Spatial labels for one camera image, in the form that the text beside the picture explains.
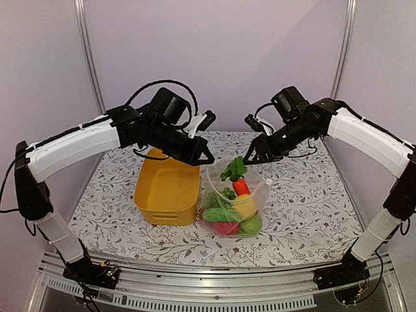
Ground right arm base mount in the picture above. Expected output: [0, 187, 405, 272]
[313, 249, 370, 306]

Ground aluminium front rail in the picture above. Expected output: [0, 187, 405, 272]
[27, 252, 408, 311]

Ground green toy grapes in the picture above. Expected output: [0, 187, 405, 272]
[205, 187, 236, 209]

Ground floral white table mat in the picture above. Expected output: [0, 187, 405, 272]
[69, 140, 362, 267]

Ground aluminium frame post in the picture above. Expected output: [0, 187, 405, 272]
[73, 0, 106, 114]
[330, 0, 358, 99]

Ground yellow toy apple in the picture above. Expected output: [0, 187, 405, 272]
[232, 195, 258, 220]

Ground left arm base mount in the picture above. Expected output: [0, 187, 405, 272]
[59, 253, 120, 289]

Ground green toy leafy vegetable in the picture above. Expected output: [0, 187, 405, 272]
[220, 156, 248, 182]

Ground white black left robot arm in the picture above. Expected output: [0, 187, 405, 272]
[14, 87, 216, 282]

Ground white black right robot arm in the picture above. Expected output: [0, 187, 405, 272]
[243, 86, 415, 283]

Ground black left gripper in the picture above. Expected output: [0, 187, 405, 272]
[149, 120, 216, 166]

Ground right aluminium frame post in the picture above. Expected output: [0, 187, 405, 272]
[330, 0, 358, 99]

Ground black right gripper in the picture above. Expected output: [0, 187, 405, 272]
[242, 116, 315, 166]

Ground clear polka dot zip bag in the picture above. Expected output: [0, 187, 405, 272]
[199, 156, 272, 237]

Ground orange toy carrot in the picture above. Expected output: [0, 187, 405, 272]
[232, 177, 251, 196]

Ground green toy bitter gourd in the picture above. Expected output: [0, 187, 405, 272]
[202, 207, 241, 222]

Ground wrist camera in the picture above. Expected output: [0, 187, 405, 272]
[244, 114, 276, 136]
[184, 110, 216, 138]

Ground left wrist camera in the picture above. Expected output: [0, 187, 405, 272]
[184, 110, 216, 138]

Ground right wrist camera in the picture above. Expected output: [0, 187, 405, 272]
[244, 114, 276, 136]

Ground left aluminium frame post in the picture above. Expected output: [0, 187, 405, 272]
[73, 0, 106, 114]

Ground yellow plastic basket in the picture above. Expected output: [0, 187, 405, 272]
[133, 148, 200, 226]

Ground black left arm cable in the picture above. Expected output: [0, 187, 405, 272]
[125, 79, 199, 118]

